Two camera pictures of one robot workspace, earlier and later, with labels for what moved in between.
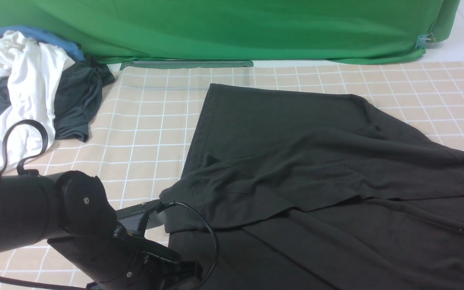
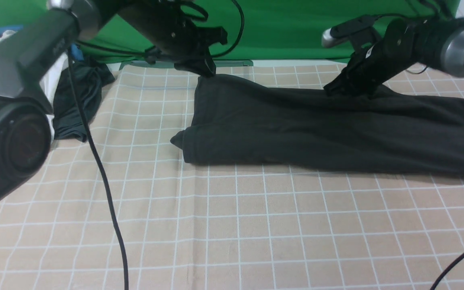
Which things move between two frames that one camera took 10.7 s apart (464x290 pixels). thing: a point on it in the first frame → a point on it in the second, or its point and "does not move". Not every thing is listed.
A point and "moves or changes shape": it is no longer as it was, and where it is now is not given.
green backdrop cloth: x=141 y=34 does not move
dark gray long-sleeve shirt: x=313 y=190 moves or changes shape
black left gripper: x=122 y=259 → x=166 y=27
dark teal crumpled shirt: x=77 y=96 does not move
